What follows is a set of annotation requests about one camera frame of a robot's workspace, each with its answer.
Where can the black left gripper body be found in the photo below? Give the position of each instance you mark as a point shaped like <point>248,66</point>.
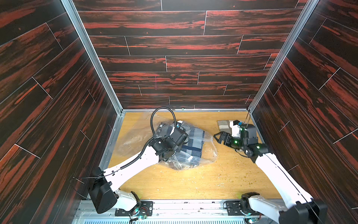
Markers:
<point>176,149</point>

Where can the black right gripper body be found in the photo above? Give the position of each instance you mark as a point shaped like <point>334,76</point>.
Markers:
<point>226,138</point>

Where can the beige striped scarf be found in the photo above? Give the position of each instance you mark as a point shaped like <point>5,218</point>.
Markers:
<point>225,125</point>

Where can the dark blue grey plaid scarf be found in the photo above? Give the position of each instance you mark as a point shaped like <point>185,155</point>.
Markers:
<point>190,154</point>

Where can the clear plastic vacuum bag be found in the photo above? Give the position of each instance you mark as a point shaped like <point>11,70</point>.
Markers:
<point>133,142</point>

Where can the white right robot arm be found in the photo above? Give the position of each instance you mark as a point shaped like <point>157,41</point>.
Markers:
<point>300,207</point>

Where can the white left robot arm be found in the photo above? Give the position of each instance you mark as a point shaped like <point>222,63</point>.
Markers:
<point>105,191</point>

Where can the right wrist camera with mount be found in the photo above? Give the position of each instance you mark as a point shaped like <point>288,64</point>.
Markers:
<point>235,126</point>

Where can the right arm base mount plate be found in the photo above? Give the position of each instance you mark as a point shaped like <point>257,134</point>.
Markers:
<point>234,208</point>

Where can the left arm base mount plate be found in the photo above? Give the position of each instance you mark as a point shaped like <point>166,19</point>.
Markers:
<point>145,210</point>

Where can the aluminium corner frame post right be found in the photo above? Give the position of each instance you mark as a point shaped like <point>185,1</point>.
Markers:
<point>293,35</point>

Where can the aluminium corner frame post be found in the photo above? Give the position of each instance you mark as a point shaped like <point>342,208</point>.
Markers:
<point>293,35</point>
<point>85,39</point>

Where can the aluminium corner frame post left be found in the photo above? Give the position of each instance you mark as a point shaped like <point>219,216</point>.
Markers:
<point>85,39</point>

